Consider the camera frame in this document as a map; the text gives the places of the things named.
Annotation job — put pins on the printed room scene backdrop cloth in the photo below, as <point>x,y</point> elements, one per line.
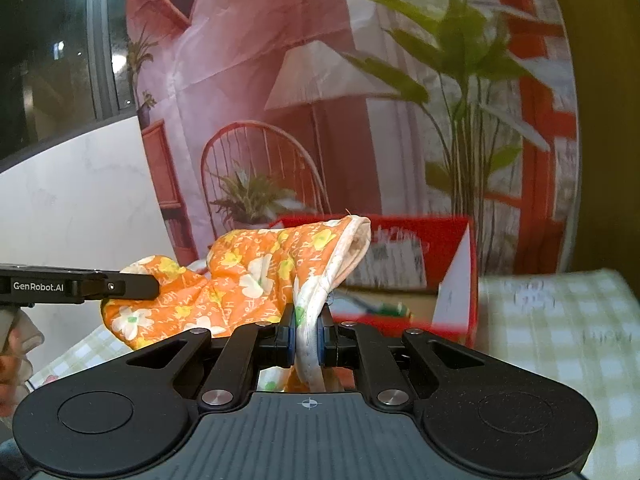
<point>225,60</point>

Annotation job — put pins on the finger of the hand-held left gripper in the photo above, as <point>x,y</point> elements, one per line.
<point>125,286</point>

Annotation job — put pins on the dark window with grey frame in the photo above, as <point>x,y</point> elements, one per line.
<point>100,35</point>

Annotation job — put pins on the person's left hand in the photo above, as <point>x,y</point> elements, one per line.
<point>17,375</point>

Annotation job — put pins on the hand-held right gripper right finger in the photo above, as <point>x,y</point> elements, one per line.
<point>326,347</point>

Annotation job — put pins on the orange floral oven mitt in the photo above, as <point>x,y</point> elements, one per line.
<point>240,270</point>

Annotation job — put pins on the red strawberry print cardboard box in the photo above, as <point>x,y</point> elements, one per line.
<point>450,240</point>

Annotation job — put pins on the green white packet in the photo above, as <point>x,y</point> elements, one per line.
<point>385,307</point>

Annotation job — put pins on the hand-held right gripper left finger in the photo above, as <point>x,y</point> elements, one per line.
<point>287,345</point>

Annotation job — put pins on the green checked tablecloth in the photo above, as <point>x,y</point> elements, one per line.
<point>550,310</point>

